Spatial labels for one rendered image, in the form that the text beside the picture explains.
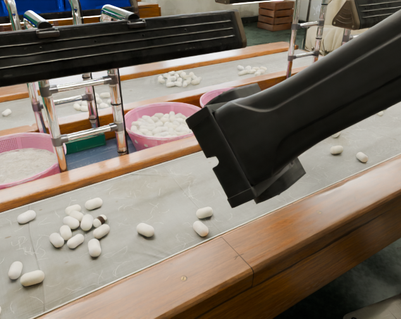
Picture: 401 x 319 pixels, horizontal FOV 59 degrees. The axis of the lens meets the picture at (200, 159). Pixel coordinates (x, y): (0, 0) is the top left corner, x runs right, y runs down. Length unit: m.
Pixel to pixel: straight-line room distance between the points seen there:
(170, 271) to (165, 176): 0.32
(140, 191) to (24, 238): 0.25
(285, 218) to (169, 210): 0.24
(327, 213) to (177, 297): 0.35
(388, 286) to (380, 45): 1.58
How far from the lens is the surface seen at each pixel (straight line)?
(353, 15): 1.04
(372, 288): 1.74
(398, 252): 1.95
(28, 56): 0.63
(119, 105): 0.88
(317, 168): 0.95
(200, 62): 1.72
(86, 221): 0.74
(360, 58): 0.23
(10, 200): 0.85
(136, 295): 0.59
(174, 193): 0.82
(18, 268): 0.70
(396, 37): 0.23
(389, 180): 0.92
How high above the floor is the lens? 1.22
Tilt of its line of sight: 31 degrees down
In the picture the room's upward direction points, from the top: straight up
